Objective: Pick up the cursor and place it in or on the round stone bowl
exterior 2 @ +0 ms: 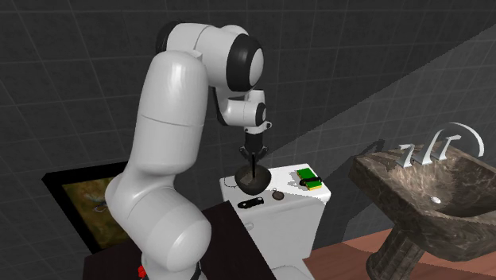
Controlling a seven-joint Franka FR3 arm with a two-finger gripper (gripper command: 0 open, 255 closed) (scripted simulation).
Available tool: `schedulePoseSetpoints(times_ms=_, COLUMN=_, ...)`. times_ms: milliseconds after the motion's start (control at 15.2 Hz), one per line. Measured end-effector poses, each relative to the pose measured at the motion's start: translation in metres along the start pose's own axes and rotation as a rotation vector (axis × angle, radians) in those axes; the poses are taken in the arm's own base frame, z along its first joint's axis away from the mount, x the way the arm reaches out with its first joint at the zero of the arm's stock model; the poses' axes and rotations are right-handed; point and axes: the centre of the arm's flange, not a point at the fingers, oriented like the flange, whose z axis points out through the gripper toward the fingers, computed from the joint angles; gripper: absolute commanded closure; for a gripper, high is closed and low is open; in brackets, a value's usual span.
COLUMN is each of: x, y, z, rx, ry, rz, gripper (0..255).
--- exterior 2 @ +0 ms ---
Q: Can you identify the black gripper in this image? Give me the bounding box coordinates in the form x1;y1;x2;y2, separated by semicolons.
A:
238;131;269;180

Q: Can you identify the dark round bowl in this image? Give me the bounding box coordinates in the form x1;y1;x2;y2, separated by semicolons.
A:
234;164;273;196

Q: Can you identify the black oblong object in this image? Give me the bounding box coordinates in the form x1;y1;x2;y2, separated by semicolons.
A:
237;196;265;210

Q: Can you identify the green and yellow sponge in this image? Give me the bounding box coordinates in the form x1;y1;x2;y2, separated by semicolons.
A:
296;167;324;192

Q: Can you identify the white toilet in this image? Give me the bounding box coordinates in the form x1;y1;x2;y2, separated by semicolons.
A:
219;163;332;280

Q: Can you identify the dark robot stand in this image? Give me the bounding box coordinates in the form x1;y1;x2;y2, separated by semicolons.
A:
83;200;277;280

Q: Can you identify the silver faucet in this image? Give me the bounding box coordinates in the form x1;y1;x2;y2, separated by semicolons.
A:
394;121;486;169

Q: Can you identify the black framed wall picture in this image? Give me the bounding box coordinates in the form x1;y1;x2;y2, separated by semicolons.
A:
41;160;132;255

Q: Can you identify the brown marble pedestal sink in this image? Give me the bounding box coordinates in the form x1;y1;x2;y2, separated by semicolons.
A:
347;139;496;280

